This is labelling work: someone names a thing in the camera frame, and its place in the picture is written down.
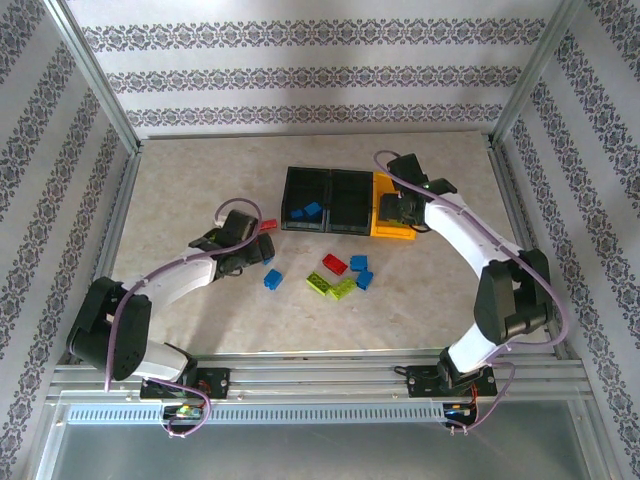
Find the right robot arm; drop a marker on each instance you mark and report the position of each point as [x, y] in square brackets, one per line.
[470, 240]

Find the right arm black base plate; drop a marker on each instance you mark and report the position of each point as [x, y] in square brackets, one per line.
[417, 382]

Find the small circuit board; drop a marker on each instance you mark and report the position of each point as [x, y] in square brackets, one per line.
[182, 411]
[457, 410]

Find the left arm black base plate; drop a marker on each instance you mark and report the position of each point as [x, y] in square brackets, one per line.
[220, 382]

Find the blue lego brick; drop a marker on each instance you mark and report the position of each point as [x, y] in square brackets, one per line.
[313, 209]
[358, 262]
[297, 214]
[364, 279]
[273, 279]
[268, 260]

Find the red lego brick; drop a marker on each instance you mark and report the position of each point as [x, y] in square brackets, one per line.
[335, 264]
[270, 224]

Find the metal lower panel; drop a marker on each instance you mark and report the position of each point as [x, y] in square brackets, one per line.
[320, 450]

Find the aluminium mounting rail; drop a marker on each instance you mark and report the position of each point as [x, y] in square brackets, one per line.
[310, 380]

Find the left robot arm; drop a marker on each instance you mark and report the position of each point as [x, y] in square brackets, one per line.
[110, 330]

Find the aluminium side rail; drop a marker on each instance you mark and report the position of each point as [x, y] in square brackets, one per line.
[515, 200]
[120, 200]

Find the yellow plastic bin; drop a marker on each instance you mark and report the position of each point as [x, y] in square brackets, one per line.
[395, 232]

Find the black plastic bin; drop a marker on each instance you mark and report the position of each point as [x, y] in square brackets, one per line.
[300, 185]
[350, 200]

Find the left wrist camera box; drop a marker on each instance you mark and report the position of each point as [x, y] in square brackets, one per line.
[240, 225]

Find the aluminium back rail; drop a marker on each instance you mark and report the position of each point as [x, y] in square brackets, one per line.
[315, 134]

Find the aluminium frame post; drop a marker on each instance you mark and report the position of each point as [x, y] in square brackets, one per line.
[536, 75]
[94, 75]

